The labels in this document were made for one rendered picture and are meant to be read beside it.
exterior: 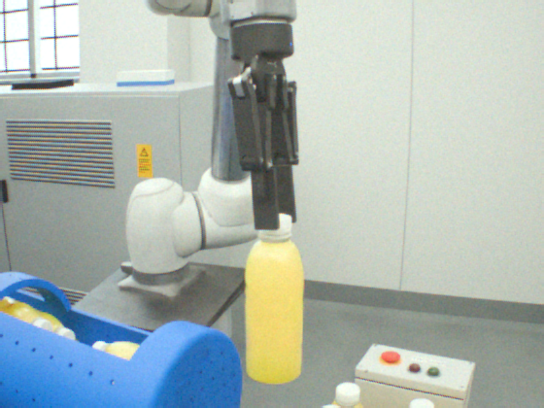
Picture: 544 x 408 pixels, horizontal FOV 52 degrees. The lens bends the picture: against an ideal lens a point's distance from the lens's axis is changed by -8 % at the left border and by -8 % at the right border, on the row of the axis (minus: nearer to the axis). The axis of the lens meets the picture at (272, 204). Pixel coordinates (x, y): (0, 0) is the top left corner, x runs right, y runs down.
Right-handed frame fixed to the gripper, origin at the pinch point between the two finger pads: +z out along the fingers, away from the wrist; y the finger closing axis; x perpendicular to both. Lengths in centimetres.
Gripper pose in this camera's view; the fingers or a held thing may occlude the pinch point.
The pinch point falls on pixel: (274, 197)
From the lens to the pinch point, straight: 70.5
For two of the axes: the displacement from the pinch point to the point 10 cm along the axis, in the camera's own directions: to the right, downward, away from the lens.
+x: 8.9, -0.2, -4.5
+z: 0.8, 9.9, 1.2
